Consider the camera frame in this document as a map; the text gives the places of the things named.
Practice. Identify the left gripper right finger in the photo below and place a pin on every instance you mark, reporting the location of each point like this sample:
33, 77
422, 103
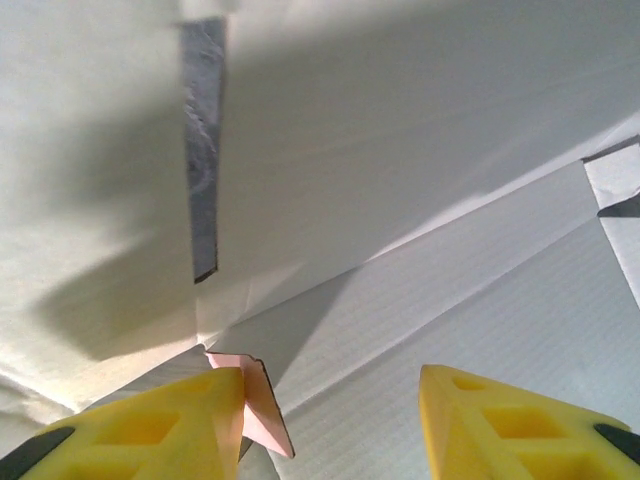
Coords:
525, 440

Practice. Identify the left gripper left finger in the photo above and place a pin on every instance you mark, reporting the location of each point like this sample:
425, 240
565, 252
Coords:
150, 440

